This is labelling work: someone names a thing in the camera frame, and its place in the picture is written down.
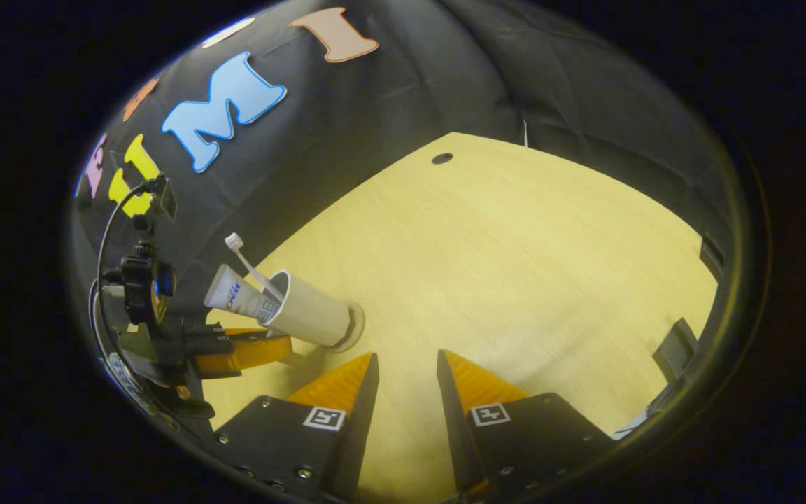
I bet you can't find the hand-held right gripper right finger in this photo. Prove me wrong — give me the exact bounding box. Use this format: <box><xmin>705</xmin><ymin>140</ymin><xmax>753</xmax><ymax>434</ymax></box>
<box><xmin>437</xmin><ymin>349</ymin><xmax>617</xmax><ymax>501</ymax></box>

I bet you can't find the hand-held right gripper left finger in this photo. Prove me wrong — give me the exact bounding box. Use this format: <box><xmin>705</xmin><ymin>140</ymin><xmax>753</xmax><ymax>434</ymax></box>
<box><xmin>213</xmin><ymin>352</ymin><xmax>380</xmax><ymax>501</ymax></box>

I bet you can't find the white toothpaste tube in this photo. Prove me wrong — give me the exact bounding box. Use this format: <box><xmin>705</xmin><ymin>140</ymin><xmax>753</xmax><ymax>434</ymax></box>
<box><xmin>204</xmin><ymin>264</ymin><xmax>281</xmax><ymax>323</ymax></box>

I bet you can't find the white cup with wooden handle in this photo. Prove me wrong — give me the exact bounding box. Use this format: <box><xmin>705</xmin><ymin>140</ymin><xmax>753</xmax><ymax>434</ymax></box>
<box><xmin>260</xmin><ymin>270</ymin><xmax>355</xmax><ymax>349</ymax></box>

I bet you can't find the pale pink toothbrush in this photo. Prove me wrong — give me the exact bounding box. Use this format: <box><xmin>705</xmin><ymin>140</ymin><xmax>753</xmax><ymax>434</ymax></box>
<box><xmin>225</xmin><ymin>233</ymin><xmax>285</xmax><ymax>303</ymax></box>

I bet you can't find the round wooden coaster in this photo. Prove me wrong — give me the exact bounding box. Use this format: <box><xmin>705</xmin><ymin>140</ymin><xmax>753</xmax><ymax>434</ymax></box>
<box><xmin>333</xmin><ymin>301</ymin><xmax>366</xmax><ymax>353</ymax></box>

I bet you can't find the light wooden desktop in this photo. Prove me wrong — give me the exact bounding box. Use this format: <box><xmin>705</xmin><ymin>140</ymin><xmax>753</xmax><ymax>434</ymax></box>
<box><xmin>204</xmin><ymin>132</ymin><xmax>719</xmax><ymax>504</ymax></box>

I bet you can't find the black angular object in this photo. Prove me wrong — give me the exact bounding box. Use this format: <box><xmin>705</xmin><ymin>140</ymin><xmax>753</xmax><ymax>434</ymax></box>
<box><xmin>653</xmin><ymin>318</ymin><xmax>700</xmax><ymax>382</ymax></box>
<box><xmin>699</xmin><ymin>234</ymin><xmax>726</xmax><ymax>281</ymax></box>

